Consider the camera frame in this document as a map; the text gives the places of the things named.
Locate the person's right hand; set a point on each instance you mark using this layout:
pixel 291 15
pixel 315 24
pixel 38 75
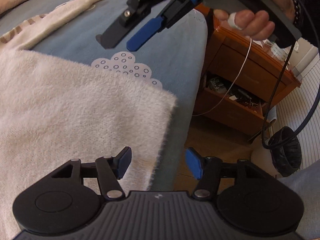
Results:
pixel 257 25

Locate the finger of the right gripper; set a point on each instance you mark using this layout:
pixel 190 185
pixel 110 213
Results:
pixel 135 12
pixel 172 13

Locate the black trash bin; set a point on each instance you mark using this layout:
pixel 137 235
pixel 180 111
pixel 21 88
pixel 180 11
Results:
pixel 286 159

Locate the cream knit sweater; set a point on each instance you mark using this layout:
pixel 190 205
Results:
pixel 53 110

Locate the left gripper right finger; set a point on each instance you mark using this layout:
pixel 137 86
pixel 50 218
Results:
pixel 207 171

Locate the blue floral bed sheet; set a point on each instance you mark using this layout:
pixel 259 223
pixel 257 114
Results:
pixel 175 56

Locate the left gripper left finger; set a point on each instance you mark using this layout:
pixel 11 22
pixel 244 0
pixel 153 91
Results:
pixel 110 171

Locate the wooden nightstand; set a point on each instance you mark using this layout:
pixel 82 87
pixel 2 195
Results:
pixel 238 79

